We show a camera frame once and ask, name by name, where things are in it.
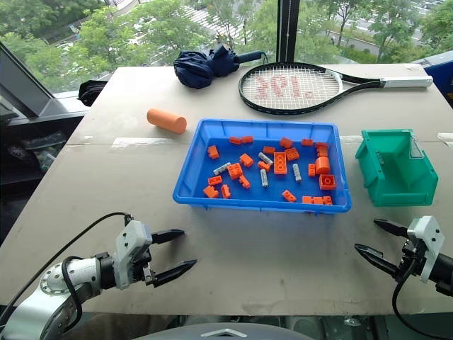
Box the clear tape strip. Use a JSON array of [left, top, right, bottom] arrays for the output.
[[112, 136, 171, 147]]

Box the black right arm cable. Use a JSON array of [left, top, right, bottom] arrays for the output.
[[391, 260, 453, 338]]

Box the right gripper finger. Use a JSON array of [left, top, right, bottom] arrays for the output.
[[354, 242, 401, 281], [373, 218, 410, 239]]

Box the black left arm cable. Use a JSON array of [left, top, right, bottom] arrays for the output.
[[0, 211, 134, 324]]

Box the black white tennis racket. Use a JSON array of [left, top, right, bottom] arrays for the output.
[[238, 62, 434, 116]]

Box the blue object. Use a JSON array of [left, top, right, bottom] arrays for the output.
[[415, 52, 453, 104]]

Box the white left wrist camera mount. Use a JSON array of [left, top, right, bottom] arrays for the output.
[[114, 220, 154, 290]]

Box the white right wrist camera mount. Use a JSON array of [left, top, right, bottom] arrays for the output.
[[406, 215, 445, 283]]

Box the black bundled bag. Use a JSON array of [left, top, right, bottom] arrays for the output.
[[77, 80, 108, 107]]

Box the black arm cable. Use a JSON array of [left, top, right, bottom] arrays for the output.
[[0, 211, 134, 324], [391, 260, 453, 338]]

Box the blue plastic tray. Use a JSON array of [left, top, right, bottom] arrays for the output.
[[172, 118, 352, 215]]

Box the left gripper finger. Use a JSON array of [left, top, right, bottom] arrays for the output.
[[151, 228, 186, 246], [153, 259, 198, 288]]

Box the orange foam cylinder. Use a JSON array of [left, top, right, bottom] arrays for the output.
[[147, 108, 188, 136]]

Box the black slanted window frame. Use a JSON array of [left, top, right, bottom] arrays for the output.
[[0, 40, 90, 123]]

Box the green plastic bin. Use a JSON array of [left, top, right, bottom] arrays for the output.
[[355, 128, 440, 208]]

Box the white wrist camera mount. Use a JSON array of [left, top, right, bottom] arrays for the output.
[[114, 220, 154, 290], [406, 215, 445, 283]]

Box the black side cabinet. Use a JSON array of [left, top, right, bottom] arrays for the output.
[[0, 109, 88, 245]]

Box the black window frame pillar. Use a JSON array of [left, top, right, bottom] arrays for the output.
[[277, 0, 302, 63]]

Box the navy folded umbrella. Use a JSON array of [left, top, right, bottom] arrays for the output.
[[173, 44, 267, 90]]

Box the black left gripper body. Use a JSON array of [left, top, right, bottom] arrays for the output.
[[132, 243, 159, 288]]

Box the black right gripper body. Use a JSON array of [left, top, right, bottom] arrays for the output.
[[395, 236, 428, 283]]

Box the upside-down red plastic brick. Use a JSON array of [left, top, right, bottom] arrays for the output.
[[319, 173, 337, 191]]

